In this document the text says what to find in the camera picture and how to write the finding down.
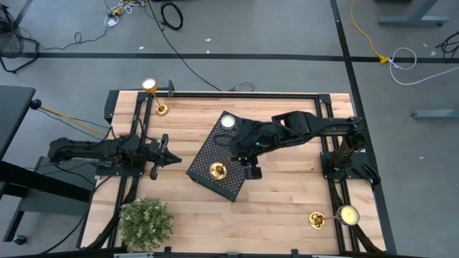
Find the white floor cable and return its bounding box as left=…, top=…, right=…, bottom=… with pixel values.
left=389, top=47, right=459, bottom=87

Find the cream wax tin candle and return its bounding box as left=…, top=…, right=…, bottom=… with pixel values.
left=336, top=204, right=361, bottom=227

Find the yellow pole with black knob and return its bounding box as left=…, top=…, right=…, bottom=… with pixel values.
left=30, top=99, right=110, bottom=137

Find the black perforated metal shelf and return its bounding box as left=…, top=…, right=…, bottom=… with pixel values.
left=185, top=110, right=270, bottom=203

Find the coiled black cable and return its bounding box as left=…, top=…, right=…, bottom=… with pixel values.
left=160, top=1, right=184, bottom=32

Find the black floor fan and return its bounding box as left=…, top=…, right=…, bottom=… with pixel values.
left=0, top=4, right=40, bottom=75

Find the white wax tin candle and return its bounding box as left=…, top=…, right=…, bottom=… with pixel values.
left=219, top=113, right=237, bottom=130

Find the long black floor cable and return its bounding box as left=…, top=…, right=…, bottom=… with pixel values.
left=146, top=0, right=222, bottom=92

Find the black cable bundle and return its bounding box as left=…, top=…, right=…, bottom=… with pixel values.
left=435, top=30, right=459, bottom=60

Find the black desk top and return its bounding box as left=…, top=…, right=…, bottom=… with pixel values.
left=0, top=85, right=37, bottom=161

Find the black desk beam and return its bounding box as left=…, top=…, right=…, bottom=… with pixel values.
left=0, top=160, right=93, bottom=204

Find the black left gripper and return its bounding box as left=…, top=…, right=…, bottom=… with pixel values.
left=146, top=133, right=183, bottom=181

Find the gold goblet candle holder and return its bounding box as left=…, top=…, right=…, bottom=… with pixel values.
left=141, top=77, right=170, bottom=117

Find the yellow extension cable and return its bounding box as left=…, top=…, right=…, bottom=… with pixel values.
left=349, top=0, right=392, bottom=65

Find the black aluminium table frame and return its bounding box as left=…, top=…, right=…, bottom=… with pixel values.
left=103, top=89, right=361, bottom=254

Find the tall gold candlestick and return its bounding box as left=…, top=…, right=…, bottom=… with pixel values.
left=209, top=157, right=233, bottom=181
left=308, top=211, right=341, bottom=230

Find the grey desk foot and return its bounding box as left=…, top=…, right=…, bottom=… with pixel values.
left=378, top=0, right=450, bottom=27
left=411, top=109, right=459, bottom=120

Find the green potted plant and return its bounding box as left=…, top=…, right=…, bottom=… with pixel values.
left=118, top=196, right=175, bottom=252

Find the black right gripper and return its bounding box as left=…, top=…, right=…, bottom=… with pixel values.
left=238, top=144, right=266, bottom=181

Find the grey stand base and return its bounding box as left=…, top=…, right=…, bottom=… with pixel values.
left=19, top=156, right=98, bottom=218

